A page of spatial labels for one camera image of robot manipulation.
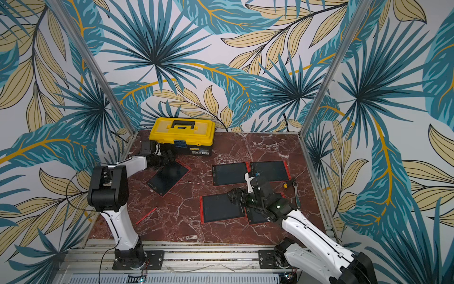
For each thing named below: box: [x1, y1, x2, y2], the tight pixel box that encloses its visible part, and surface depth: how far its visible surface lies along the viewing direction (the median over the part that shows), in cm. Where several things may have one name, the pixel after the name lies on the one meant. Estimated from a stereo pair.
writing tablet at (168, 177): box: [145, 159, 192, 199], surface depth 102 cm
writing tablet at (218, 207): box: [199, 192, 248, 225], surface depth 90 cm
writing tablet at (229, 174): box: [211, 162, 248, 187], surface depth 104 cm
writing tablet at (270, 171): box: [245, 160, 292, 183], surface depth 105 cm
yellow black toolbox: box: [148, 117, 216, 156], surface depth 100 cm
